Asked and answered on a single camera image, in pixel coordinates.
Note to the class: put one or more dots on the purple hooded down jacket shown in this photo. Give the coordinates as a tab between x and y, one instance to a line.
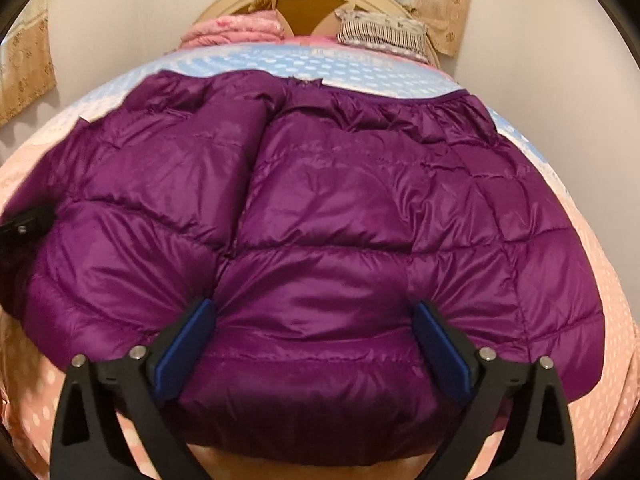
315	219

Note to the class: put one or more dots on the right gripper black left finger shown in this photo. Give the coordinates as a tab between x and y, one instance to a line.
88	442

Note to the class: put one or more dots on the cream wooden headboard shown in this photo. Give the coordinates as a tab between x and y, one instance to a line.
305	18

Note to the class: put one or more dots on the folded pink blanket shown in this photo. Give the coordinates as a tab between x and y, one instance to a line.
261	26

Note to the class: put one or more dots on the beige curtain on left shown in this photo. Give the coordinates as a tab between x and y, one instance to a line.
27	72

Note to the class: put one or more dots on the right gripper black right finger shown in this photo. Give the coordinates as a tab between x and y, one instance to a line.
538	442

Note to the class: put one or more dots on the pastel polka dot bedspread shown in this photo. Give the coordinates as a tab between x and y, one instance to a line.
31	385

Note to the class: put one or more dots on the plaid patterned pillow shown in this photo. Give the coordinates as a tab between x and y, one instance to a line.
395	35

